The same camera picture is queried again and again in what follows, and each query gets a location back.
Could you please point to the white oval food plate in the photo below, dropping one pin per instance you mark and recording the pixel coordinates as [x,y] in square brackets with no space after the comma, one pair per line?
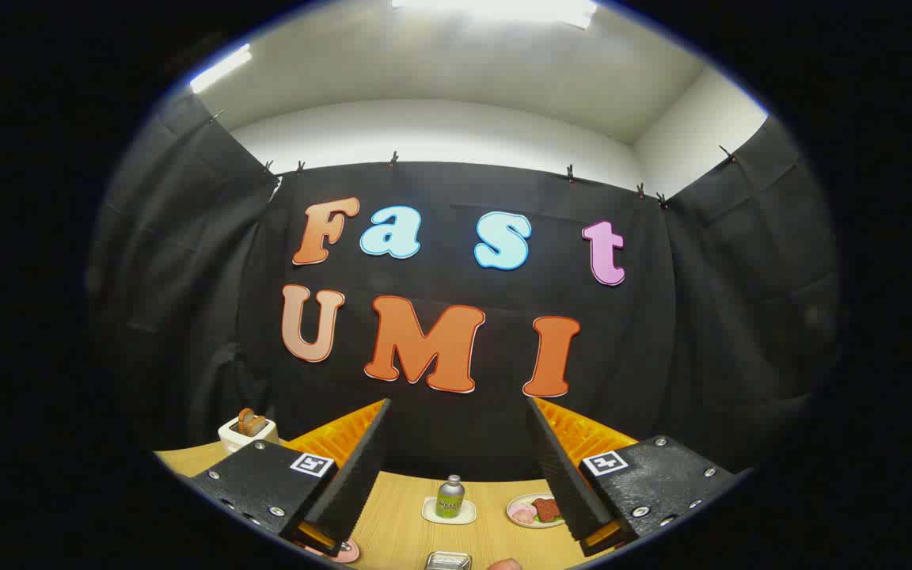
[513,507]

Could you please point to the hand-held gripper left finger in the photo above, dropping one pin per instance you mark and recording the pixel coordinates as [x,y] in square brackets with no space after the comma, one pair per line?
[361,475]

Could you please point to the green soda bottle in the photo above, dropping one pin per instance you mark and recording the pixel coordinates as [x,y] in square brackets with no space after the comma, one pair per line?
[450,500]

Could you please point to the brown meat patty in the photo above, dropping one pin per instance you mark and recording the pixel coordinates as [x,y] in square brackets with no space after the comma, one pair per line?
[547,510]

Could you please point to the pink ham slice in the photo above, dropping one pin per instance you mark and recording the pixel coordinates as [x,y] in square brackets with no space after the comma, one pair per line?
[526,508]
[523,518]

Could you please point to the white square coaster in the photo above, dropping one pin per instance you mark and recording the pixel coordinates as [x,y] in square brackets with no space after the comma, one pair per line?
[429,513]

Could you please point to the white toaster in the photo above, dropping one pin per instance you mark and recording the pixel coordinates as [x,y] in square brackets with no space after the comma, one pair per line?
[246,439]

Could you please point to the pink round plate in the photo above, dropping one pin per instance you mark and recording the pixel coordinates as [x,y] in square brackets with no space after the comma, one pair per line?
[349,552]

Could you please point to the large ceiling light panel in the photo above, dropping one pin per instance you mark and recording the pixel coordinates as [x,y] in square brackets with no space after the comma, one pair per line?
[495,9]

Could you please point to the metal cutlery drainer holder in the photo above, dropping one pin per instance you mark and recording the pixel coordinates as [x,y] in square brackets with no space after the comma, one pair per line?
[448,562]

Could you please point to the narrow ceiling light strip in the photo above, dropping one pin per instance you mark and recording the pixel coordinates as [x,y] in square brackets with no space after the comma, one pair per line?
[221,68]

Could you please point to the toasted bread slices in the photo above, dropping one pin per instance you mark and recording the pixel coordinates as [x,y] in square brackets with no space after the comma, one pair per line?
[250,421]

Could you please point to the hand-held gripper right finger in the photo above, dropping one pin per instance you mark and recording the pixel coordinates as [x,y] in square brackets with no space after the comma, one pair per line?
[563,475]

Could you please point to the black backdrop cloth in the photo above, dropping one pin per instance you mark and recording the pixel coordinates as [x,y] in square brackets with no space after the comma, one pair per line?
[662,356]

